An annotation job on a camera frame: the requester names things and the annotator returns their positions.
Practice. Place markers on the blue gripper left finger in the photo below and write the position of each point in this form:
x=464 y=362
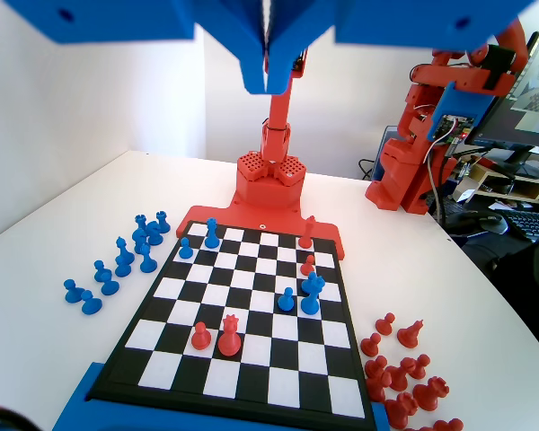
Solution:
x=233 y=27

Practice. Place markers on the black keyboard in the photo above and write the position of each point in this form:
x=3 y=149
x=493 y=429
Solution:
x=534 y=224

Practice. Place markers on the wooden desk shelf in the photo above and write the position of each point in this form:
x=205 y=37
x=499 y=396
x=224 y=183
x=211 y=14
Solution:
x=521 y=188

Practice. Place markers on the black white chessboard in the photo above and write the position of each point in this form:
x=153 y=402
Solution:
x=251 y=314

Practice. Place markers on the red chess king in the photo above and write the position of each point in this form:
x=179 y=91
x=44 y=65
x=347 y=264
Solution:
x=306 y=235

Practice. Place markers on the blue chess queen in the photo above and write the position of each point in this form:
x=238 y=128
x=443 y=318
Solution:
x=212 y=235

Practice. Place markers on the red chess queen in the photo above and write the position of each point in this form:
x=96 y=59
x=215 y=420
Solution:
x=229 y=339

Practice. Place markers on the black computer mouse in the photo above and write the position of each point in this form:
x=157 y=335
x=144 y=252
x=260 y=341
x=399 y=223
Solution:
x=476 y=222

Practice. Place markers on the blue chess rook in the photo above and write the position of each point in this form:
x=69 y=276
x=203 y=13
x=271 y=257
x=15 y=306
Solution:
x=161 y=221
x=140 y=221

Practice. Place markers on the red chess pawn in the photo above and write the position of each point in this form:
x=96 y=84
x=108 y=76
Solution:
x=370 y=345
x=385 y=324
x=420 y=368
x=307 y=266
x=375 y=367
x=201 y=336

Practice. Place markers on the red robot arm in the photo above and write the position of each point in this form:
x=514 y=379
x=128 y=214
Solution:
x=278 y=112

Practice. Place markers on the blue controller box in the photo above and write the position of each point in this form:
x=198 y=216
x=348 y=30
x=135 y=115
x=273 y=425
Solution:
x=458 y=103

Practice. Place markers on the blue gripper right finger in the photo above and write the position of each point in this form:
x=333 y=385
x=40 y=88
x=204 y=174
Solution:
x=296 y=22

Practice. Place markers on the red chess piece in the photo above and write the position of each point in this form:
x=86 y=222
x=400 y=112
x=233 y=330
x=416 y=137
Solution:
x=411 y=335
x=447 y=425
x=402 y=409
x=431 y=393
x=377 y=389
x=397 y=378

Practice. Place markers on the blue chess knight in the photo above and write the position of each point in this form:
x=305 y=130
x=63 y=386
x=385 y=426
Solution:
x=153 y=232
x=139 y=237

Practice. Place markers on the blue chess king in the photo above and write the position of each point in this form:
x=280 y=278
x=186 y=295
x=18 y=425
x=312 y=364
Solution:
x=310 y=306

